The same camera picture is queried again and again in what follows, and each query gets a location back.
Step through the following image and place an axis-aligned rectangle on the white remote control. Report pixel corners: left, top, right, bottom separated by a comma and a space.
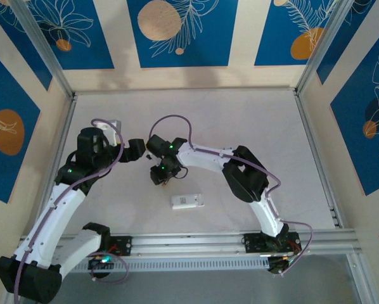
170, 193, 205, 212

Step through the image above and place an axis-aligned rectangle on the black base controller board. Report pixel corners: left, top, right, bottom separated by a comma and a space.
267, 253, 300, 276
87, 253, 114, 279

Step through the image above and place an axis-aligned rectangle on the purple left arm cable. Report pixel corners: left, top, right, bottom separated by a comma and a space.
13, 118, 129, 304

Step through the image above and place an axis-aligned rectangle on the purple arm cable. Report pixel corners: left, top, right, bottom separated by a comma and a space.
13, 118, 129, 304
148, 114, 314, 278

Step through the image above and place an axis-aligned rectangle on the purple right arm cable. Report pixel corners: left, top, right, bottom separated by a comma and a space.
148, 114, 314, 278

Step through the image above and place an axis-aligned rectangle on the aluminium table edge rail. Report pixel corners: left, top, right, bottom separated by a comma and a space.
293, 90, 345, 229
32, 93, 79, 237

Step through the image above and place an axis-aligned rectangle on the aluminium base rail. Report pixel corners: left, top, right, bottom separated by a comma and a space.
16, 230, 360, 260

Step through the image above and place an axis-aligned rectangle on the grey slotted cable duct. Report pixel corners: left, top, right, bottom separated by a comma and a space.
72, 256, 271, 274

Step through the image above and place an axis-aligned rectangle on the aluminium frame post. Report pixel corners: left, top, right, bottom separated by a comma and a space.
295, 0, 360, 96
10, 0, 76, 99

